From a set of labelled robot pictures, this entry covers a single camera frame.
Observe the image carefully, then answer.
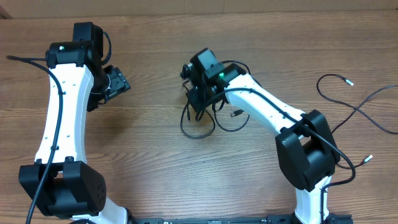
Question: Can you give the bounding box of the black thin USB cable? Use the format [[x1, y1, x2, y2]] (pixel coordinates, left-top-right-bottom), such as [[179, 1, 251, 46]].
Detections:
[[179, 80, 217, 140]]

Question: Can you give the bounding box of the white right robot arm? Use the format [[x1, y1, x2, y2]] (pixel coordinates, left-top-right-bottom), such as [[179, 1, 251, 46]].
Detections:
[[180, 48, 356, 223]]

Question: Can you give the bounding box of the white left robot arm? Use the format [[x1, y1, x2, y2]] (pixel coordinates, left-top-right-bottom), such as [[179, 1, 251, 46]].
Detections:
[[19, 22, 135, 223]]

